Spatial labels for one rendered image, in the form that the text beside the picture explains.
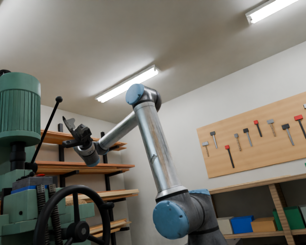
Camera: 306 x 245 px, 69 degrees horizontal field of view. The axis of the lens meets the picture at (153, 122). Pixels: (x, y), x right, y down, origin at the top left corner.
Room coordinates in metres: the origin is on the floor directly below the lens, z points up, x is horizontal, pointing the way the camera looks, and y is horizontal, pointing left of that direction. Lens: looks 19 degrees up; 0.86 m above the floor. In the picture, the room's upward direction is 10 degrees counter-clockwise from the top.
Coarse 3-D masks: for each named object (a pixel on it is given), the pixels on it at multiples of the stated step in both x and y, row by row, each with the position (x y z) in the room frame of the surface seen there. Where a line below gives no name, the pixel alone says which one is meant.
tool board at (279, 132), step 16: (304, 96) 3.03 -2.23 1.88; (256, 112) 3.38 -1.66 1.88; (272, 112) 3.27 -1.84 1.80; (288, 112) 3.17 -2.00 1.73; (304, 112) 3.07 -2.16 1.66; (208, 128) 3.80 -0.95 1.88; (224, 128) 3.66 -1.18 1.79; (240, 128) 3.54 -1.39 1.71; (256, 128) 3.42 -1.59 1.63; (272, 128) 3.29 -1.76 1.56; (288, 128) 3.21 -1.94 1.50; (304, 128) 3.11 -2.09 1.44; (208, 144) 3.84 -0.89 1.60; (224, 144) 3.70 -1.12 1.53; (240, 144) 3.58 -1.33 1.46; (256, 144) 3.46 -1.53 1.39; (272, 144) 3.35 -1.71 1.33; (288, 144) 3.25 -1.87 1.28; (304, 144) 3.15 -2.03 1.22; (208, 160) 3.88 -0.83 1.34; (224, 160) 3.74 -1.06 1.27; (240, 160) 3.61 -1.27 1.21; (256, 160) 3.50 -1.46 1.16; (272, 160) 3.39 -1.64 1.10; (288, 160) 3.29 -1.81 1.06; (208, 176) 3.92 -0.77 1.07
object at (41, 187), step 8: (40, 184) 0.71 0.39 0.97; (40, 192) 0.71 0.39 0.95; (40, 200) 0.71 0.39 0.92; (40, 208) 0.71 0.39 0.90; (56, 208) 0.75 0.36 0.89; (56, 216) 0.75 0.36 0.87; (48, 224) 0.73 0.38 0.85; (56, 224) 0.75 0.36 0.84; (48, 232) 0.73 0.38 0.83; (56, 232) 0.75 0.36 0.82; (48, 240) 0.72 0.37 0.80; (56, 240) 0.75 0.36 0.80
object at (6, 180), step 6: (6, 174) 0.88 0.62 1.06; (12, 174) 0.86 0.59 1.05; (18, 174) 0.86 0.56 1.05; (24, 174) 0.88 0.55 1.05; (0, 180) 0.90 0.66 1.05; (6, 180) 0.88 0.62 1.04; (12, 180) 0.86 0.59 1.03; (0, 186) 0.90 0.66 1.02; (6, 186) 0.88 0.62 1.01; (0, 192) 0.92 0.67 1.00
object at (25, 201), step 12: (24, 192) 0.69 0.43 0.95; (36, 192) 0.71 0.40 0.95; (48, 192) 0.75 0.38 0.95; (12, 204) 0.72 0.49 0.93; (24, 204) 0.69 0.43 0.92; (36, 204) 0.71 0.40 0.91; (60, 204) 0.79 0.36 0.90; (12, 216) 0.72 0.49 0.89; (24, 216) 0.69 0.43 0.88; (36, 216) 0.71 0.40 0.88
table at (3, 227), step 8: (72, 208) 0.95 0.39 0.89; (80, 208) 0.99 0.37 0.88; (88, 208) 1.03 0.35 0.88; (0, 216) 0.71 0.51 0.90; (8, 216) 0.73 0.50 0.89; (64, 216) 0.80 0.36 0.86; (72, 216) 0.95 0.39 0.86; (80, 216) 0.98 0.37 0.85; (88, 216) 1.02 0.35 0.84; (0, 224) 0.71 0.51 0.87; (8, 224) 0.70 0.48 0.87; (16, 224) 0.68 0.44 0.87; (24, 224) 0.68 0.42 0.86; (32, 224) 0.70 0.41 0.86; (0, 232) 0.71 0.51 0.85; (8, 232) 0.69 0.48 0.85; (16, 232) 0.68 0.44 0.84
